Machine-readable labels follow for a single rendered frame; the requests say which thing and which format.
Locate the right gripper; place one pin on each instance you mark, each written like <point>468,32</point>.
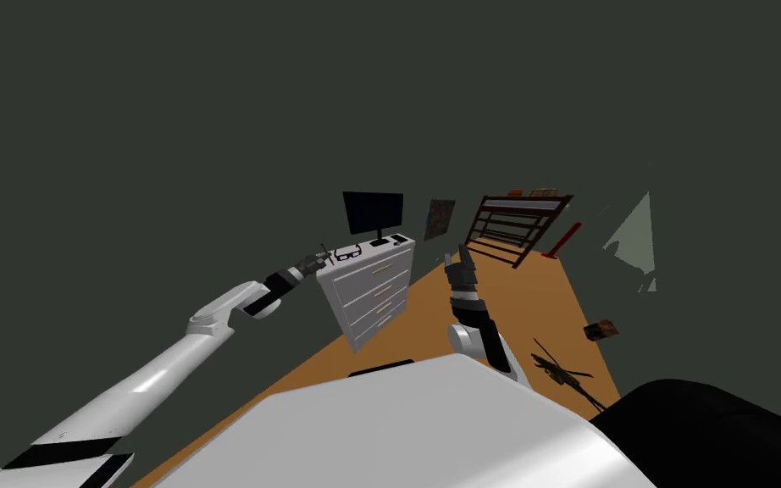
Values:
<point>462,279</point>

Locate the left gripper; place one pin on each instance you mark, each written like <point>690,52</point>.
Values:
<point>312,263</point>

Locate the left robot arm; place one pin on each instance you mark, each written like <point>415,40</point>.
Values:
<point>160,373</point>

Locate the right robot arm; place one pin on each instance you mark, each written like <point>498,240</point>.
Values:
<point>709,434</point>

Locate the white dresser with monitor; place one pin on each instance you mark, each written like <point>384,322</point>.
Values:
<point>370,291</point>

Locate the brown wooden bunk bed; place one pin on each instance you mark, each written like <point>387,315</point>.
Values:
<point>516,227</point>

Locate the red stick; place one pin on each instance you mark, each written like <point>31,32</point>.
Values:
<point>562,241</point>

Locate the dark toy helicopter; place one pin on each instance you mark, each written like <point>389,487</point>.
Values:
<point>563,374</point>

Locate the brown box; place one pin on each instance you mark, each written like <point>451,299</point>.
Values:
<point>600,330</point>

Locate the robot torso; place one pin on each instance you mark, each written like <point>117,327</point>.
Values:
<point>404,434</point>

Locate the dark picture on wall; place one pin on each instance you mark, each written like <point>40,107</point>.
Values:
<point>439,219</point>

